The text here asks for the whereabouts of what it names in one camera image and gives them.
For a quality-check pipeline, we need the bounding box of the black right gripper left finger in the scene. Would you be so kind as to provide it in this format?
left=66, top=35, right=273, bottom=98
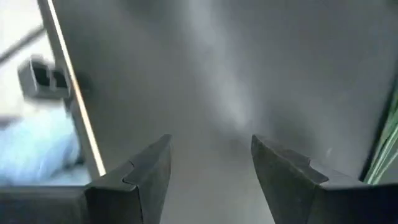
left=0, top=134, right=173, bottom=224

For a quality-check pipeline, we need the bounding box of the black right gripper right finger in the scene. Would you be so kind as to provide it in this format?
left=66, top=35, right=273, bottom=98
left=251, top=134, right=398, bottom=224

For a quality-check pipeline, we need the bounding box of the light blue cloth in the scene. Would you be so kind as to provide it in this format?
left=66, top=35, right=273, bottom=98
left=0, top=107, right=82, bottom=185

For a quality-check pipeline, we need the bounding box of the purple artificial flower bunch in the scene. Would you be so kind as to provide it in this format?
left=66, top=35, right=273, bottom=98
left=362, top=90, right=398, bottom=185

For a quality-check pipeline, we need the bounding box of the aluminium table edge rail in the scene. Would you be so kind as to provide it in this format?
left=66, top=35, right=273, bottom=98
left=36, top=0, right=107, bottom=178

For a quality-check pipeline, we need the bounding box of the dark floor cable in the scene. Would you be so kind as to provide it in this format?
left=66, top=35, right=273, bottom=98
left=0, top=26, right=46, bottom=65

